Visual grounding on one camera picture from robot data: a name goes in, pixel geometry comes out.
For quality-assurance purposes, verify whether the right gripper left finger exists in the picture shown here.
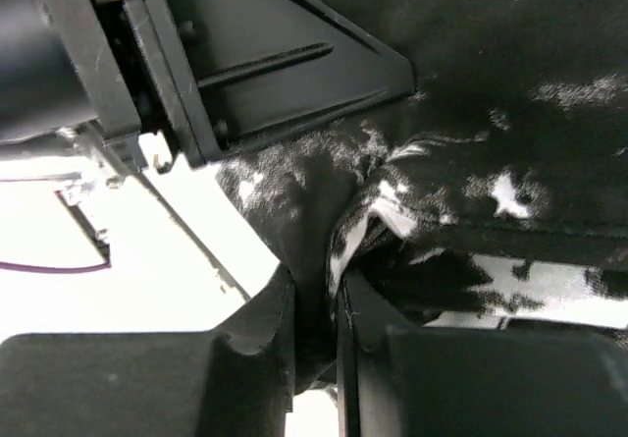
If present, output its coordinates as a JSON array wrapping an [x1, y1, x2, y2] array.
[[1, 268, 295, 437]]

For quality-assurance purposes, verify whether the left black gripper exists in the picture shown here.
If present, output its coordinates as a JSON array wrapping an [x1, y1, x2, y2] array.
[[1, 0, 177, 172]]

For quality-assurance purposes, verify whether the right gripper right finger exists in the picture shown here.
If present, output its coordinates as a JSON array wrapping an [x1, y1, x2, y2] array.
[[337, 271, 627, 436]]

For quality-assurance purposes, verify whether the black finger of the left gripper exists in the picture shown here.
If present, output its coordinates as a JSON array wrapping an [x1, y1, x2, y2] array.
[[123, 0, 414, 167]]

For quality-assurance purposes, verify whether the black white patterned garment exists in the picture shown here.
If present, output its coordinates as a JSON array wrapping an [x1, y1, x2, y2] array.
[[217, 0, 627, 393]]

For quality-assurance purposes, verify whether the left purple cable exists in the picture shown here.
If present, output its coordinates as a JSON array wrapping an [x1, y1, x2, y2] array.
[[0, 257, 112, 274]]

